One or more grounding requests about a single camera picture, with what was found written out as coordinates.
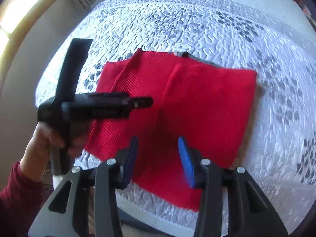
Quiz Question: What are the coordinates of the dark red sleeve left forearm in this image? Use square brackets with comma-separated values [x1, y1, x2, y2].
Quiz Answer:
[1, 162, 43, 236]

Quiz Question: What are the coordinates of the white grey quilted bedspread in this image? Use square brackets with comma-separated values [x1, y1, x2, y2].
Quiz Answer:
[35, 0, 315, 236]

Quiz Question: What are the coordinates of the person's left hand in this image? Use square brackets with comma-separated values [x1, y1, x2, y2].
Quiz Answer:
[19, 122, 65, 182]

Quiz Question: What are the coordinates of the red knit sweater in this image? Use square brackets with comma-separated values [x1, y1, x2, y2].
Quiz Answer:
[85, 50, 257, 211]

